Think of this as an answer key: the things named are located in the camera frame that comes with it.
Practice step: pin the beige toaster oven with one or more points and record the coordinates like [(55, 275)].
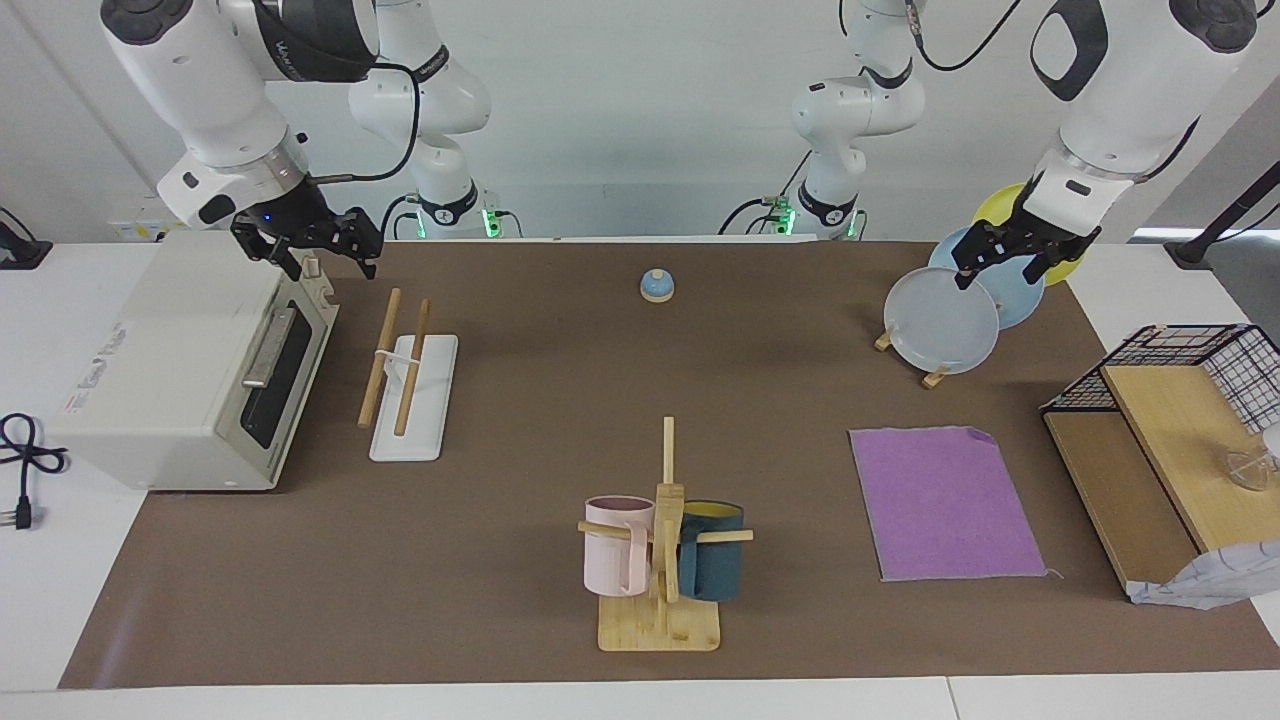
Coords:
[(150, 380)]

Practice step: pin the pink mug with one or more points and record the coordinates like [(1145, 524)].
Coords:
[(610, 555)]

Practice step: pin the wooden mug tree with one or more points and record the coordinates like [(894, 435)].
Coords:
[(665, 620)]

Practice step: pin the wooden shelf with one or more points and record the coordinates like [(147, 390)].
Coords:
[(1170, 440)]

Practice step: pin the purple and grey towel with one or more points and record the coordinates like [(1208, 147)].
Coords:
[(940, 500)]

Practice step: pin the clear glass cup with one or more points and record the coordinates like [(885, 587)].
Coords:
[(1250, 468)]

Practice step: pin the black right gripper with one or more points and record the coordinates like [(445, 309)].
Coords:
[(290, 215)]

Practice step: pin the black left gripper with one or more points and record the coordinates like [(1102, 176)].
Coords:
[(1045, 225)]

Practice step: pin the grey plate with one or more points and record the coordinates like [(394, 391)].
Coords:
[(940, 325)]

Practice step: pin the black camera stand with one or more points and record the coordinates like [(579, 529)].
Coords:
[(1195, 248), (20, 255)]

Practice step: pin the yellow plate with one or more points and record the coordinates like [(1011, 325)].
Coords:
[(1000, 205)]

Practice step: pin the dark teal mug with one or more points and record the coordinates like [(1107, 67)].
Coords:
[(715, 565)]

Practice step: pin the brown table mat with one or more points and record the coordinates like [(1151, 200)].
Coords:
[(560, 400)]

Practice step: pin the wooden plate rack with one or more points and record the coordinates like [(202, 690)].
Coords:
[(935, 379)]

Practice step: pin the white towel rack wooden bars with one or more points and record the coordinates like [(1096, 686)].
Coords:
[(420, 400)]

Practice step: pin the light blue plate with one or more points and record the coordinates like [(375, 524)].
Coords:
[(1020, 300)]

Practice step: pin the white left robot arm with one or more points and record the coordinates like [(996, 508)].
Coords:
[(1130, 90)]

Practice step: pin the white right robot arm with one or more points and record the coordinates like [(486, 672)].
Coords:
[(190, 80)]

